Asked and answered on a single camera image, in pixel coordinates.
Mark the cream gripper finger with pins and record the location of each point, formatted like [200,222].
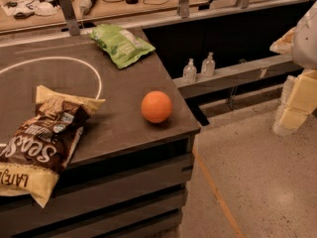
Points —
[283,45]
[297,102]

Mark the orange fruit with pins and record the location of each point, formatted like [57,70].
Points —
[156,107]

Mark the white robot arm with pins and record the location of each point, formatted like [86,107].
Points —
[304,46]

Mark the green rice chip bag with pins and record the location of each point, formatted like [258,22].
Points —
[123,47]

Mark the brown yellow chip bag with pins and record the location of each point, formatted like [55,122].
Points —
[38,153]

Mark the clear sanitizer bottle right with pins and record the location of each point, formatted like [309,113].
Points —
[208,66]

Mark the clear sanitizer bottle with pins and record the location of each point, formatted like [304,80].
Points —
[189,72]
[208,66]

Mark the clear sanitizer bottle left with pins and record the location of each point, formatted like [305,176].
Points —
[189,72]

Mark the dark counter cabinet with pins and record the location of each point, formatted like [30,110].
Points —
[127,176]

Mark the grey handheld tool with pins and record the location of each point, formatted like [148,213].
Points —
[85,6]

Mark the white face mask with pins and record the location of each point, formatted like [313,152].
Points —
[45,9]

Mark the grey metal bracket left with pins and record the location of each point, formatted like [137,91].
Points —
[69,16]

